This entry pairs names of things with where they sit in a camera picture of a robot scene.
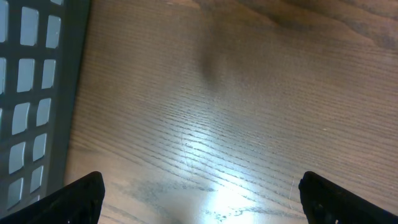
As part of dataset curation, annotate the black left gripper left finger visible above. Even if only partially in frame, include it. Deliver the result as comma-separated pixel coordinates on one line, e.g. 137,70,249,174
1,171,105,224

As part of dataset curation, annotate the grey plastic basket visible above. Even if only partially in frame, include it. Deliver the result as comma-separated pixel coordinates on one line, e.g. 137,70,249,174
1,0,91,217

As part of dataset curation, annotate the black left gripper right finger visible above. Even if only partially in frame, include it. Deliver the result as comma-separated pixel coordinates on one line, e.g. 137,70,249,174
298,171,397,224

